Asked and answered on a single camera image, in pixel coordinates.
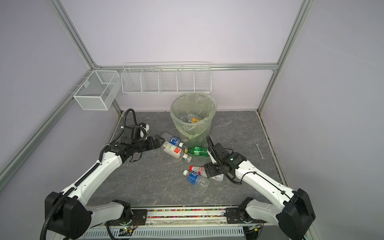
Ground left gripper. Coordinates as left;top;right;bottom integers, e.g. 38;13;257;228
132;134;165;153

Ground clear bottle red cap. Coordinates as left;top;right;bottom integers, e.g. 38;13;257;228
190;166;224;182

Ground clear bottle yellow label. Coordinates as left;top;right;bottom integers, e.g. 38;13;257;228
187;113;202;124

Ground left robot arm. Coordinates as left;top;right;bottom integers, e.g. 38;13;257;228
40;123;165;240

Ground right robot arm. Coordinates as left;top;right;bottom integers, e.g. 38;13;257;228
204;140;316;240

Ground green bin liner bag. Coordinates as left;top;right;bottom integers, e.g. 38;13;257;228
169;92;217;140

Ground grey mesh waste bin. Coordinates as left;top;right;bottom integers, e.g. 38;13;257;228
169;92;217;148

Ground small green plastic bottle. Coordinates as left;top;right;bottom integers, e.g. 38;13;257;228
185;146;209;157

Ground square bottle red green label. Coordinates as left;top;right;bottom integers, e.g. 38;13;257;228
162;142;192;163

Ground silver open-end wrench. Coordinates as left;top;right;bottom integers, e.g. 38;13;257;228
255;143;265;161

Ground clear bottle blue label white cap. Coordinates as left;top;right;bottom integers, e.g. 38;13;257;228
162;133;184;148

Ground small white wire basket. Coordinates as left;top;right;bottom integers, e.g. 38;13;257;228
74;70;122;111

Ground long white wire basket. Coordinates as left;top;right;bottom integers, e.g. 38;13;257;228
121;62;212;94

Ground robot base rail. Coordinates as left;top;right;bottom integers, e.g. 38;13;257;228
80;206;266;240

